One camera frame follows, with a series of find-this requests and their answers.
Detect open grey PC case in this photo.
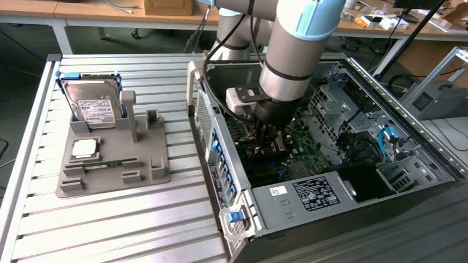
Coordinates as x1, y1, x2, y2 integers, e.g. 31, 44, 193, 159
185, 53, 468, 263

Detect light blue SATA wire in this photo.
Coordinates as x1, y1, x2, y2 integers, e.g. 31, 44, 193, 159
379, 124, 401, 165

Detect green Dell motherboard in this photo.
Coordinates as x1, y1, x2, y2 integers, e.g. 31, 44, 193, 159
223, 109, 344, 187

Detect grey power supply unit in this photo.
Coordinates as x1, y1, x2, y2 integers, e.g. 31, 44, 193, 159
251, 163, 397, 230

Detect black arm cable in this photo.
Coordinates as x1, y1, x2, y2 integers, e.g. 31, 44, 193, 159
201, 0, 257, 122

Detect cluttered wooden desk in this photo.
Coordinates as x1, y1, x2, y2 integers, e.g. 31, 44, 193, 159
328, 0, 468, 55

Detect orange and white box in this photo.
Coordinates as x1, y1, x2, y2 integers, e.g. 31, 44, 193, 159
352, 15, 383, 28

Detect grey parts rack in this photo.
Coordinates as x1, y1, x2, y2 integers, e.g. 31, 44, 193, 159
55, 90, 172, 199

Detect grey equipment box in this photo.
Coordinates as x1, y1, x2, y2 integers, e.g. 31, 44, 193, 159
400, 79, 468, 121

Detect brown cardboard box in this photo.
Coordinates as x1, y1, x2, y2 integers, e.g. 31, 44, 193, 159
143, 0, 193, 16

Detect black slanted pole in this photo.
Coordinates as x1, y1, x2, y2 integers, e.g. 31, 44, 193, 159
372, 0, 451, 81

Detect hard disk in blue caddy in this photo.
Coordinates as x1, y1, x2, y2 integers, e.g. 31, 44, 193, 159
55, 71, 127, 130

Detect wooden desk with cardboard box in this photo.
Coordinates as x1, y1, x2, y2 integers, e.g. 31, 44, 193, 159
0, 0, 220, 55

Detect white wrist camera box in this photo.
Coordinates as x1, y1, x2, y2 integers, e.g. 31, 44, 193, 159
224, 87, 265, 115

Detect green RAM stick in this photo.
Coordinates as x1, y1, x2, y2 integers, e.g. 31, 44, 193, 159
81, 161, 124, 169

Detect metal disk bay cage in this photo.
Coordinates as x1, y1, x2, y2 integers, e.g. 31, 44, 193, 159
305, 68, 371, 144

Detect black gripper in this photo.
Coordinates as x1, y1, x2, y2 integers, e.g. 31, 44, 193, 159
253, 99, 299, 130

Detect silver CPU chip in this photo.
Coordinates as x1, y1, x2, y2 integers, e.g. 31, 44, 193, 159
71, 139, 100, 158

